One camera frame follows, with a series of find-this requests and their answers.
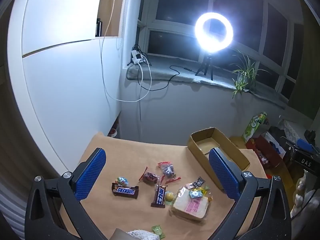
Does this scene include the white cable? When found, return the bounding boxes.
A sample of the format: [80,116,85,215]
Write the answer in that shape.
[101,0,153,103]

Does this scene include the grey plastic box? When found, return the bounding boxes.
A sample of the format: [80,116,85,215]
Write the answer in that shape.
[260,122,272,137]

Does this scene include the window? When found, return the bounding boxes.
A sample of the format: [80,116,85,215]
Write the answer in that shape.
[137,0,304,100]

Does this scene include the black white snack packet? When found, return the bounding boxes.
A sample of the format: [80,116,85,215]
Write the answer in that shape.
[192,177,206,188]

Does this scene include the white ring light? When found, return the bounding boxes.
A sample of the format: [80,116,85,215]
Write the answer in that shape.
[195,12,234,53]

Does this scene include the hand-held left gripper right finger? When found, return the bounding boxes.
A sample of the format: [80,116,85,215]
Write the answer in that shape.
[208,147,292,240]

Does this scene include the grey windowsill cloth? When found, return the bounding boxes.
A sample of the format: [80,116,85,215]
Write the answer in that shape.
[126,55,288,105]

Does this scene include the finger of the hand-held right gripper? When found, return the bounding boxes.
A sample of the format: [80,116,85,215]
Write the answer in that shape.
[280,136,314,153]

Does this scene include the brown chocolate bar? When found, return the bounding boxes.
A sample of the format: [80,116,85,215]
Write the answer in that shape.
[112,182,139,199]

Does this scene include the green candy packet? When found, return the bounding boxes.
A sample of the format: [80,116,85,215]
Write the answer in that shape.
[151,225,166,239]

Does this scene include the sliced bread packet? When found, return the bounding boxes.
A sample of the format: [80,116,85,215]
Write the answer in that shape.
[171,186,213,222]

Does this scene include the cardboard box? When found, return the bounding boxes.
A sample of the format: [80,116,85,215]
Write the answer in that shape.
[187,127,250,191]

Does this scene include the white window blind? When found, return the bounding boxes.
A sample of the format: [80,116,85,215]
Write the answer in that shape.
[119,0,132,39]

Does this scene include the potted spider plant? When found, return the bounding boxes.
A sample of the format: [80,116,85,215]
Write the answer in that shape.
[230,49,272,99]

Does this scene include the dark chocolate bar blue label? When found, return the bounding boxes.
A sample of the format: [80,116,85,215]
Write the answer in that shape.
[151,184,167,208]

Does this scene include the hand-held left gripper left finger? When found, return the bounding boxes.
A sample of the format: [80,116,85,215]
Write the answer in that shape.
[24,148,108,240]

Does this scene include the dark olive curtain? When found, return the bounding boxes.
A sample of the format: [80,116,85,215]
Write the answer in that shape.
[287,5,320,120]

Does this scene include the white plush toy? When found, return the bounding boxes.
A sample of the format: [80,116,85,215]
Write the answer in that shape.
[291,170,320,215]

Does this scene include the black tripod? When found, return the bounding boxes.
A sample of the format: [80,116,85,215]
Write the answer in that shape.
[195,53,214,80]

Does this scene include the tan table cloth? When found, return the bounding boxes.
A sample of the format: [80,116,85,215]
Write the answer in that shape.
[59,131,268,240]

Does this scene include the red storage box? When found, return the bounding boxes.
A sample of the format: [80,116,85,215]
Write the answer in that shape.
[245,135,283,169]

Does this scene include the dark snack packet red ends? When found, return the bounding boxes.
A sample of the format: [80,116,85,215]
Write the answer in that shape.
[139,166,160,185]
[157,160,181,183]

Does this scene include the white lace cloth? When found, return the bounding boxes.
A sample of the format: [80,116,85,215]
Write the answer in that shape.
[284,120,305,140]

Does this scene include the green drink carton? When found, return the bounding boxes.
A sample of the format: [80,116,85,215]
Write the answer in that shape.
[243,112,267,142]

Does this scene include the black cable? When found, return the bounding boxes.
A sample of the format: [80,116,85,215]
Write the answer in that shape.
[136,65,193,92]

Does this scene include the white cabinet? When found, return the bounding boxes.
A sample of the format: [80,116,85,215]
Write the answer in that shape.
[7,0,125,178]

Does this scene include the white power strip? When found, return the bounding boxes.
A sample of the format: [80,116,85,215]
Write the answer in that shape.
[131,50,145,64]

